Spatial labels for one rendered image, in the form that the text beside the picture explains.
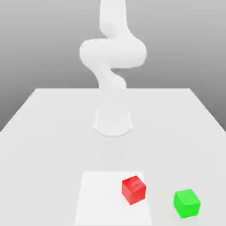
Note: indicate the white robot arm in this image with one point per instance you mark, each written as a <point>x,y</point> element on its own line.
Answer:
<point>113,53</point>

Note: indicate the small red cube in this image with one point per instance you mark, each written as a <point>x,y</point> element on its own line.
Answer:
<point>133,190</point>

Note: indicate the small green cube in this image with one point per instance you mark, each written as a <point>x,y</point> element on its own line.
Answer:
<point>186,203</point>

